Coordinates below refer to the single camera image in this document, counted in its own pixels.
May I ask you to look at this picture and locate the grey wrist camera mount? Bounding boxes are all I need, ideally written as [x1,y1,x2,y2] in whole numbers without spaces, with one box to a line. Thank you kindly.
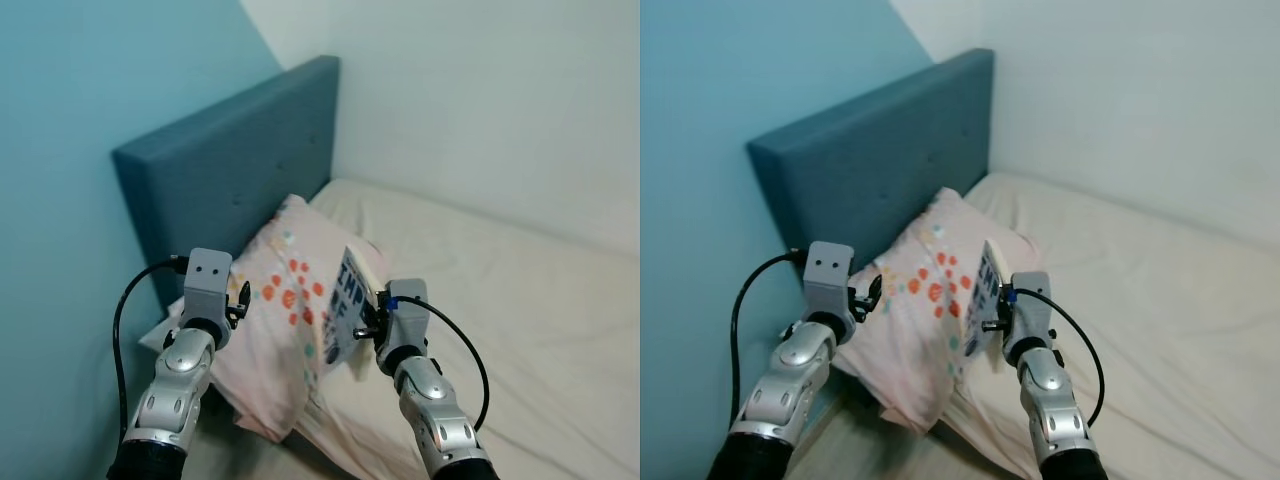
[804,241,857,321]
[1009,271,1054,347]
[384,279,432,351]
[183,248,234,327]

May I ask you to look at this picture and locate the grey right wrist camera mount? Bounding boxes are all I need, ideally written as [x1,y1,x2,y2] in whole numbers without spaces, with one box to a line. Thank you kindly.
[384,279,432,351]
[1009,271,1054,347]

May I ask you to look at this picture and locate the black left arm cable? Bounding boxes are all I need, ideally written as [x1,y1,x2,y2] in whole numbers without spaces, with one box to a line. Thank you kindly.
[729,249,813,429]
[113,256,191,433]

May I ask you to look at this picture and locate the white book blue letters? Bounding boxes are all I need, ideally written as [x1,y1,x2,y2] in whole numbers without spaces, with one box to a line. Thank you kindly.
[321,246,381,367]
[963,239,1013,361]

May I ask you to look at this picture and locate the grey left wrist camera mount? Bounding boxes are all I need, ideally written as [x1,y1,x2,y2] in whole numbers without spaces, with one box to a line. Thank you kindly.
[804,241,857,321]
[183,248,234,327]

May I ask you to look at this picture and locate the pink dotted pillow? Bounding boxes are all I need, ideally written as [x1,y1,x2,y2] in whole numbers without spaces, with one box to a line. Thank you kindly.
[140,193,393,443]
[828,186,1043,437]

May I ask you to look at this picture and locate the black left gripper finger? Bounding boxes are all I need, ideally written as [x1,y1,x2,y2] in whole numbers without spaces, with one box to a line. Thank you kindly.
[228,278,253,331]
[850,273,884,323]

